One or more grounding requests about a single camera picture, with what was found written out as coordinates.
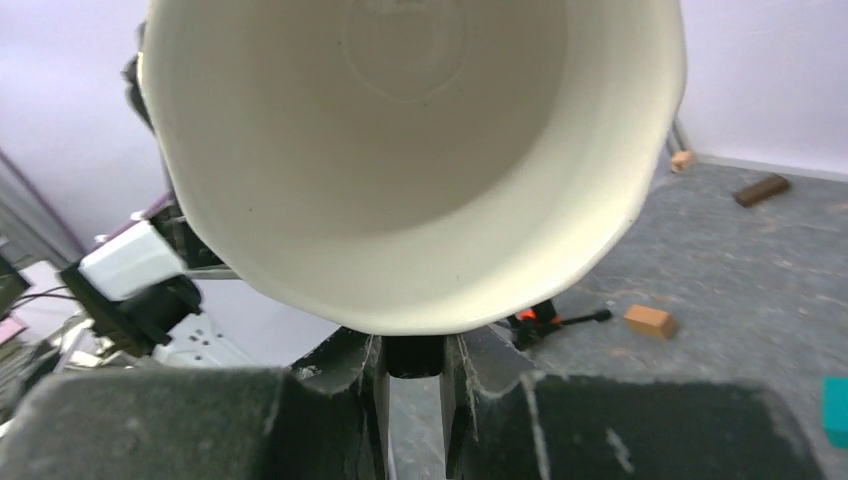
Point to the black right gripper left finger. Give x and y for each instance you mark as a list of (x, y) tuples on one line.
[(323, 417)]

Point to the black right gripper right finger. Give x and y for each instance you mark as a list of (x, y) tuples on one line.
[(504, 418)]

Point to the black octagonal mug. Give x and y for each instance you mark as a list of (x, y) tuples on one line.
[(411, 168)]

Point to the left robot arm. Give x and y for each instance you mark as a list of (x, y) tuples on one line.
[(151, 294)]

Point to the orange wooden block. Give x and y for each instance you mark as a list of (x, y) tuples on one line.
[(651, 321)]

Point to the wooden cube at corner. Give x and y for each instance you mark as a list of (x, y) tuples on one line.
[(681, 160)]

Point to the teal rectangular block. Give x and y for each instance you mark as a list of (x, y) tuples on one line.
[(834, 410)]

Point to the brown block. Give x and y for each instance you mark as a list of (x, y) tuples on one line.
[(762, 190)]

